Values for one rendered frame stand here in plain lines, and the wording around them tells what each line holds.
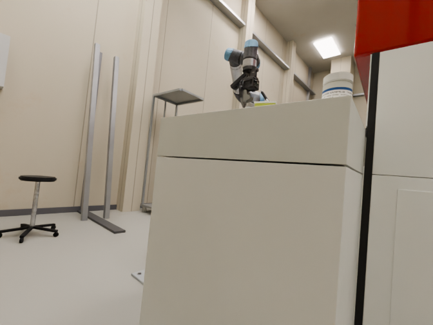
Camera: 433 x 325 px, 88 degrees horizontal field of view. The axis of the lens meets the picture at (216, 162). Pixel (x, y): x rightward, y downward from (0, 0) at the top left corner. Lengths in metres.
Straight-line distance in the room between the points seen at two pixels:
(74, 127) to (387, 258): 3.71
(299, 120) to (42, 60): 3.67
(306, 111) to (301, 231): 0.27
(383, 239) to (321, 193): 0.38
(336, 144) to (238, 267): 0.38
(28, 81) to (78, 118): 0.69
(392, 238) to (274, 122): 0.51
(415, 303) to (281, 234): 0.47
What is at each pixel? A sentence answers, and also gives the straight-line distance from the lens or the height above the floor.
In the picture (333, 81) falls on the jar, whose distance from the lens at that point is 0.67.
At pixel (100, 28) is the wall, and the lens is 4.38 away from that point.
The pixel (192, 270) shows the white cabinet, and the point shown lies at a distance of 0.76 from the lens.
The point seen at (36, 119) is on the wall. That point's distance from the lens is 3.77.
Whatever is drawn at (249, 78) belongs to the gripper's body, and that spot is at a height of 1.28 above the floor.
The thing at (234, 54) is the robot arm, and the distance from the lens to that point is 1.47.
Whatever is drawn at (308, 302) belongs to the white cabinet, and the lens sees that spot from 0.59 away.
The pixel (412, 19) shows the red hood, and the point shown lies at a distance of 1.01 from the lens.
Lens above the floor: 0.78
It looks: 2 degrees up
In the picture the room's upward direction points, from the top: 5 degrees clockwise
